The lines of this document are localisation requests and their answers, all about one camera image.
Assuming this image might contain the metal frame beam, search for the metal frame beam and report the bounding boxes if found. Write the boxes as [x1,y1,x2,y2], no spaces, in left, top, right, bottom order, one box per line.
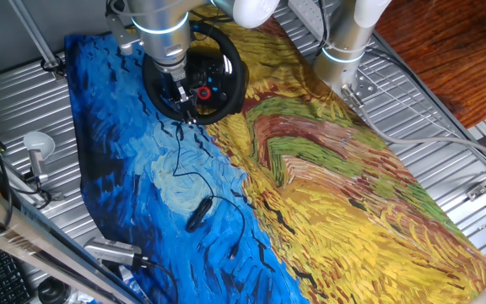
[0,175,143,304]

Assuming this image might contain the blue yellow painting print cloth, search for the blue yellow painting print cloth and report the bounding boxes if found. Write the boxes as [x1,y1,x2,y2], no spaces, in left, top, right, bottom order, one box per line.
[63,3,486,304]

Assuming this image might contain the silver ribbed camera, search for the silver ribbed camera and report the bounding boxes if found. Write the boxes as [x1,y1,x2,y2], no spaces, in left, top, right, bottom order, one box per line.
[83,236,149,268]

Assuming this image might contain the white power strip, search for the white power strip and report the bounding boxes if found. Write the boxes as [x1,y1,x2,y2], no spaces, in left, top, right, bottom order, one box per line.
[287,0,327,41]

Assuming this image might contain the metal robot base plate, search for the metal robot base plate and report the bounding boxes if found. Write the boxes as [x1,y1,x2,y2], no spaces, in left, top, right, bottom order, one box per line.
[338,69,379,103]

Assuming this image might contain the black strap tie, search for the black strap tie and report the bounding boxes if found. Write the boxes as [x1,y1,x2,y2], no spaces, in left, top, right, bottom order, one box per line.
[39,54,66,80]

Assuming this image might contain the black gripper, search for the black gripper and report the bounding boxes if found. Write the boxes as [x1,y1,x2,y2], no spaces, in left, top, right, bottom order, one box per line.
[168,72,199,127]

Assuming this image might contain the white dome stand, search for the white dome stand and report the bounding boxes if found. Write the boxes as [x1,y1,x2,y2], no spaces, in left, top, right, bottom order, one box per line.
[22,130,57,185]

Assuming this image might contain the aluminium profile mast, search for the aluminium profile mast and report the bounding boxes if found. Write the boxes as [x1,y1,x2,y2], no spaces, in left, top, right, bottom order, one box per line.
[8,0,67,81]

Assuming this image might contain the black camera cable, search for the black camera cable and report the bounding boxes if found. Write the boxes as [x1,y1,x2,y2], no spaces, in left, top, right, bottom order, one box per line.
[135,255,180,304]

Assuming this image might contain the thin black wheel cable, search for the thin black wheel cable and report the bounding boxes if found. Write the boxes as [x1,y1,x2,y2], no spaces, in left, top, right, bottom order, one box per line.
[170,122,246,261]

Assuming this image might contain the silver clamp bracket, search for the silver clamp bracket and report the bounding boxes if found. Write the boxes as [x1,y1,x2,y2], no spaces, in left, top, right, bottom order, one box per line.
[22,168,66,210]

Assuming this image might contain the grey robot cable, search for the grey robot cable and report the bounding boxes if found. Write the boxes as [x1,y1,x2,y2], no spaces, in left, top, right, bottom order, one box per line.
[341,83,486,168]

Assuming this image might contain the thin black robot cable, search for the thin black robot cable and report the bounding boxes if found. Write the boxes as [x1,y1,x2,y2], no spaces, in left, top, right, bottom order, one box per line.
[316,0,329,47]

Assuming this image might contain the black racing steering wheel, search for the black racing steering wheel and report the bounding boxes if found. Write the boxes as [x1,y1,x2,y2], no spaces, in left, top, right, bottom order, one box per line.
[141,19,246,126]

